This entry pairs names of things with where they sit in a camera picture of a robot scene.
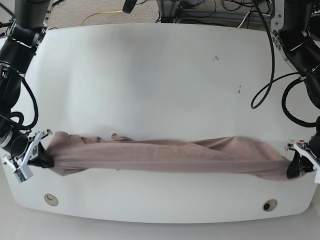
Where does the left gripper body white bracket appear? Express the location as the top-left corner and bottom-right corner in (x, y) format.
(292, 136), (320, 185)

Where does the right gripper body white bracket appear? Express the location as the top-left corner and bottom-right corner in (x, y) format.
(2, 128), (53, 184)

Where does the mauve pink T-shirt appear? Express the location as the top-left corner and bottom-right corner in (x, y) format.
(47, 132), (290, 181)

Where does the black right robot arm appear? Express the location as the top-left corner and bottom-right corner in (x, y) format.
(0, 0), (54, 183)

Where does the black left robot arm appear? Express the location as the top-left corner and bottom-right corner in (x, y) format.
(270, 0), (320, 184)

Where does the red tape rectangle marking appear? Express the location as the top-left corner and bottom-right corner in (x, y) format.
(284, 139), (305, 151)

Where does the black tripod stand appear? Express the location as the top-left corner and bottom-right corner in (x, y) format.
(0, 0), (18, 36)

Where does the left table cable grommet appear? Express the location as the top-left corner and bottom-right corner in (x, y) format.
(44, 193), (59, 207)

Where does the table cable grommet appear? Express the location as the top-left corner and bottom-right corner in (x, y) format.
(44, 193), (59, 207)
(262, 199), (278, 212)

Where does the right table cable grommet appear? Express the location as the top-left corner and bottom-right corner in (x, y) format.
(262, 199), (278, 212)

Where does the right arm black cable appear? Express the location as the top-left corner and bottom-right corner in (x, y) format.
(4, 78), (40, 131)

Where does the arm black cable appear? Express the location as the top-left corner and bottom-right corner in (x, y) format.
(4, 78), (40, 131)
(251, 0), (320, 128)

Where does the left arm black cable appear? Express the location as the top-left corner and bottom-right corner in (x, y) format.
(251, 0), (320, 128)

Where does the yellow cable on floor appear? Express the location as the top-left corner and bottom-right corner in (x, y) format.
(79, 11), (125, 27)

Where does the aluminium frame base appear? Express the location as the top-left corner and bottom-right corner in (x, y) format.
(155, 0), (217, 23)

